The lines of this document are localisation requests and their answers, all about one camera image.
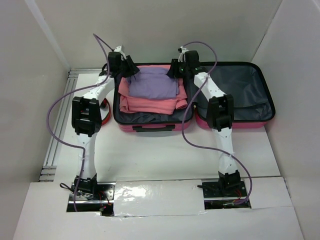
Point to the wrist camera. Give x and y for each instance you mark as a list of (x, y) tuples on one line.
[(182, 50), (118, 49)]

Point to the red black headphones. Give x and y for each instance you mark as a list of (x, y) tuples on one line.
[(105, 110)]

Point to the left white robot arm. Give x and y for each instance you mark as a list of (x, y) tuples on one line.
[(86, 118)]

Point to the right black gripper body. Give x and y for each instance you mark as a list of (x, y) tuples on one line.
[(175, 70)]

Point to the pink sweatshirt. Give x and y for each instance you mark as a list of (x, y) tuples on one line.
[(130, 105)]

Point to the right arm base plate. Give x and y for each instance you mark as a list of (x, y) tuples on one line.
[(215, 198)]

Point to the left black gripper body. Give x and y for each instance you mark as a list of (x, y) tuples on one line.
[(122, 68)]

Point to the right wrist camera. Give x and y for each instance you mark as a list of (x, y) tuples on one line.
[(182, 50)]

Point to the purple shirt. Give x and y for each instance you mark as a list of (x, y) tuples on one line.
[(153, 83)]

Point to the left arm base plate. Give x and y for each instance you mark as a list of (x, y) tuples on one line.
[(101, 201)]

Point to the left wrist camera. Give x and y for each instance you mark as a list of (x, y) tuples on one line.
[(118, 49)]

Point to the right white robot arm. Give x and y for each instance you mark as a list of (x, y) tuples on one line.
[(219, 114)]

